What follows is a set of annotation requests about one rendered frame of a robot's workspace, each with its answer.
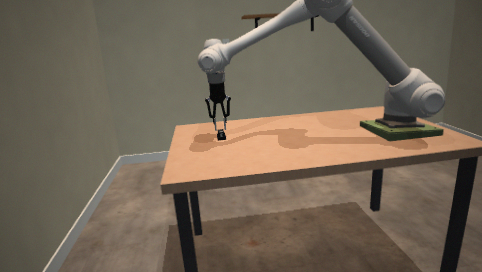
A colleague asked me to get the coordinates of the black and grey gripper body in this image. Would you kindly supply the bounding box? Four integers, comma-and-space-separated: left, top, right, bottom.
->
209, 82, 226, 104

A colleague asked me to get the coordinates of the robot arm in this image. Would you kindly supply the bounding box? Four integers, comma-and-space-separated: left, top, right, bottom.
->
198, 0, 445, 128

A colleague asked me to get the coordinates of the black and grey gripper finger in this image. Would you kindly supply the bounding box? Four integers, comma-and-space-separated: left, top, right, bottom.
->
219, 96, 231, 130
205, 97, 217, 126

